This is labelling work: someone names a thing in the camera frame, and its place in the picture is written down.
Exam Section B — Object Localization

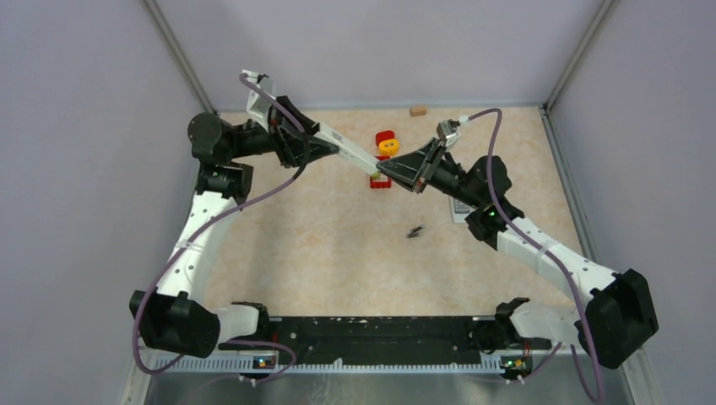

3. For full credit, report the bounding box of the blue battery pair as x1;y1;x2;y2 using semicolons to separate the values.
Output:
406;225;425;239

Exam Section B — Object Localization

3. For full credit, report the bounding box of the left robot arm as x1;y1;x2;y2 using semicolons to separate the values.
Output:
129;96;343;364

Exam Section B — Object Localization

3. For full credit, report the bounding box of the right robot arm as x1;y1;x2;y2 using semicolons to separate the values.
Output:
377;139;659;370

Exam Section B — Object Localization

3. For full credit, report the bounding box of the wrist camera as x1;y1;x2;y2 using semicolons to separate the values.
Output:
240;69;275;131
436;115;471;151

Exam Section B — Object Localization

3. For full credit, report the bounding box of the small wooden block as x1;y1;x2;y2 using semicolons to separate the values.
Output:
410;105;427;117

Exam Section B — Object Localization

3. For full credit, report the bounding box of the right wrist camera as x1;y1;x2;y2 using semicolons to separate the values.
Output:
436;115;471;151

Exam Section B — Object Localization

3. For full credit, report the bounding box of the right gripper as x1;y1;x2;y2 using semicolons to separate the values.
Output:
377;138;483;209

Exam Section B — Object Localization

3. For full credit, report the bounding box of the red toy brick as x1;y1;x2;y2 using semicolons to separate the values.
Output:
368;172;393;189

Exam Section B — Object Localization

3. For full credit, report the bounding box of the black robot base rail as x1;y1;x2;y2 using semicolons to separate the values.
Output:
218;316;552;366

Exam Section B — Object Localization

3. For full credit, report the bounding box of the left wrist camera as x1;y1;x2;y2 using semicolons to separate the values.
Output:
240;69;275;131

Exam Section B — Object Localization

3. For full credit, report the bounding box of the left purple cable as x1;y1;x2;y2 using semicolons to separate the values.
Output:
131;71;312;386

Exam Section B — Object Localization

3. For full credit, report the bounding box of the white rectangular stick device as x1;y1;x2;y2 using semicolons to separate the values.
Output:
315;122;381;179

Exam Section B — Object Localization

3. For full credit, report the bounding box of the white remote control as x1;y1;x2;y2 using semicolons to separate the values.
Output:
448;197;475;224

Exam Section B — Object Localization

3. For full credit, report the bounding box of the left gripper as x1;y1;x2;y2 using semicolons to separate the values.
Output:
228;94;339;168

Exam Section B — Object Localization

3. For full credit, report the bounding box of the red toy block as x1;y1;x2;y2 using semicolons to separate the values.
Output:
375;130;396;146

